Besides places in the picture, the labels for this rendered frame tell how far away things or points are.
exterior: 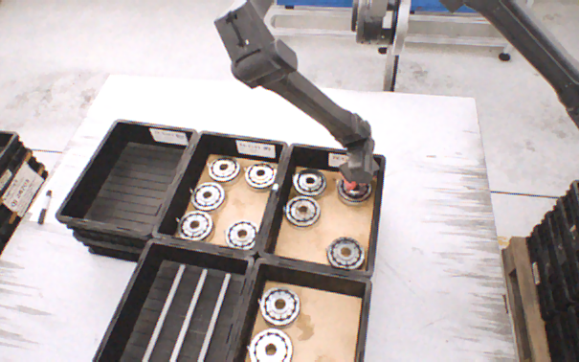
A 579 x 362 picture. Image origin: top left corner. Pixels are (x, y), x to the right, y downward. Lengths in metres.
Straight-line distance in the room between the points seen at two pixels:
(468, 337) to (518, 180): 1.44
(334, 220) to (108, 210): 0.70
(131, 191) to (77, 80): 2.05
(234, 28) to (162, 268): 0.73
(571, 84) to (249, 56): 0.57
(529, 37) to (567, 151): 2.09
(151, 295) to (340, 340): 0.52
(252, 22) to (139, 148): 0.88
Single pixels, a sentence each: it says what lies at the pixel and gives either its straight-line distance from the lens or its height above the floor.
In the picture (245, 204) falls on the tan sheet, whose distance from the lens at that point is 1.30.
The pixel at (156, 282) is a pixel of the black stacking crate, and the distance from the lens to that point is 1.24.
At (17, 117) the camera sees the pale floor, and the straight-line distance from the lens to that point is 3.35.
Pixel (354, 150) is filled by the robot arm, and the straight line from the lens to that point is 1.09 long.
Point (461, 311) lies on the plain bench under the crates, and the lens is 1.35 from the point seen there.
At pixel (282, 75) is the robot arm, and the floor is 1.39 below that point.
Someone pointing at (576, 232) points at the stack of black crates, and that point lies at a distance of 1.85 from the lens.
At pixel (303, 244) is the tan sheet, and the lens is 1.22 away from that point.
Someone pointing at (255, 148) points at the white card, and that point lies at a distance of 1.35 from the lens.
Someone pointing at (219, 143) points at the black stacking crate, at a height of 0.89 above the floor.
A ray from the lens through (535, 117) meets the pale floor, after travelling 3.00.
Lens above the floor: 1.91
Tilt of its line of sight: 54 degrees down
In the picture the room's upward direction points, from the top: 5 degrees counter-clockwise
